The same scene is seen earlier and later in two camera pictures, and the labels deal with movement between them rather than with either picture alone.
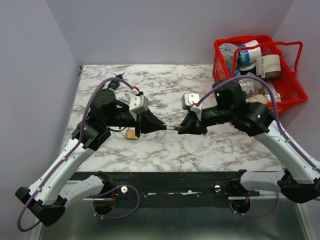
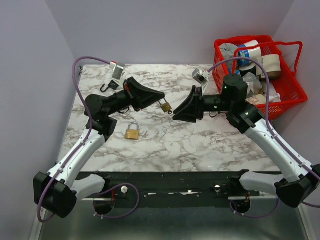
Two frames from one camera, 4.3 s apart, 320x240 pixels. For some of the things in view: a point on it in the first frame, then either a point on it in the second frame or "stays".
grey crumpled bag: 227,50 stays
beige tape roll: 268,66 stays
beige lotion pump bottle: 265,98 stays
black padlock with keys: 114,84 stays
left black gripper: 147,122 to 139,96
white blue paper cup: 249,56 stays
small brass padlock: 175,127 to 166,107
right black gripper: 189,125 to 192,108
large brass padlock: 130,133 stays
